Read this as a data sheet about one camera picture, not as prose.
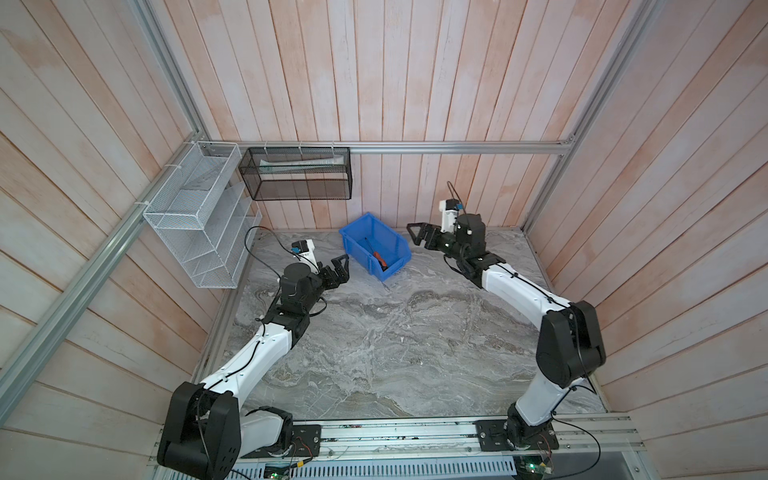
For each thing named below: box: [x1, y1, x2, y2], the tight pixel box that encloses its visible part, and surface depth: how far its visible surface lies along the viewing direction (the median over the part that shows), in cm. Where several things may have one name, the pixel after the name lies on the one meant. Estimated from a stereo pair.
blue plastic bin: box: [339, 212, 412, 282], surface depth 112 cm
